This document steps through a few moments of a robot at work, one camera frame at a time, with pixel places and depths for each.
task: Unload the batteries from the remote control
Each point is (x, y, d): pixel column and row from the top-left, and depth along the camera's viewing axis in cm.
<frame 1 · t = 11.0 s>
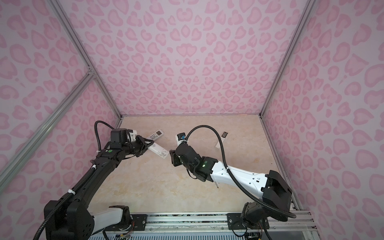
left hand: (153, 139, 80), fingers closed
right hand: (172, 150, 75), fingers open
white remote with eco sticker: (159, 150, 80), point 19 cm above the table
slim white remote with display: (223, 137, 106), point 3 cm above the table

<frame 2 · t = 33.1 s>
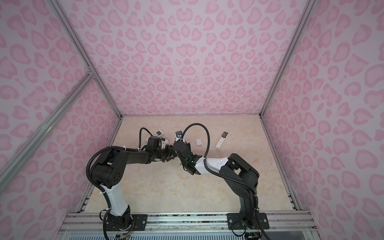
left hand: (179, 150, 95), fingers open
right hand: (176, 139, 88), fingers open
white battery cover: (198, 142, 106), on the table
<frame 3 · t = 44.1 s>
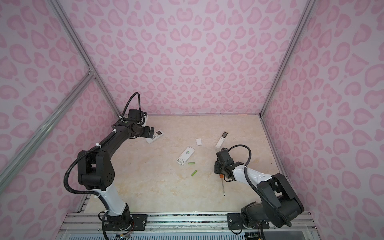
left hand: (145, 129, 94), fingers open
right hand: (217, 166, 91), fingers open
green battery 2: (194, 173, 92), on the table
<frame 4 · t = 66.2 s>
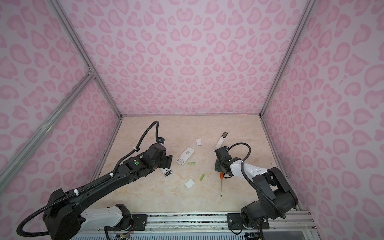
left hand: (164, 153, 81), fingers open
right hand: (220, 165, 92), fingers open
green battery 2: (202, 177, 90), on the table
white air conditioner remote: (167, 172, 91), on the table
